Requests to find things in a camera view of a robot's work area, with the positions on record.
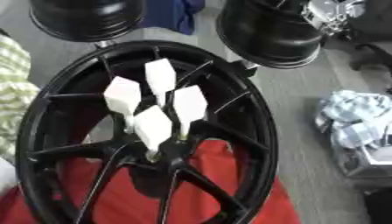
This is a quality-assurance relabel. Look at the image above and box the green white striped cloth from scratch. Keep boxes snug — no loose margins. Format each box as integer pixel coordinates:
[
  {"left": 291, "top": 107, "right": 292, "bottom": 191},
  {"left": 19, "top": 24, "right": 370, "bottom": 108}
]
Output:
[{"left": 0, "top": 34, "right": 42, "bottom": 163}]

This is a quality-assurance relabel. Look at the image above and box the black spoked wheel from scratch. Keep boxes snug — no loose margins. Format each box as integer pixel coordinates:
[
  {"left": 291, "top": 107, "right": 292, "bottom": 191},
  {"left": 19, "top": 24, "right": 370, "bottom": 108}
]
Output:
[{"left": 13, "top": 39, "right": 281, "bottom": 224}]

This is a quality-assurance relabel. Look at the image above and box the blue white checked cloth bundle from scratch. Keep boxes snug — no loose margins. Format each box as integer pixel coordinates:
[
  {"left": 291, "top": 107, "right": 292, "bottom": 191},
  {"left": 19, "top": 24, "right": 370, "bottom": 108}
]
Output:
[{"left": 313, "top": 89, "right": 392, "bottom": 152}]

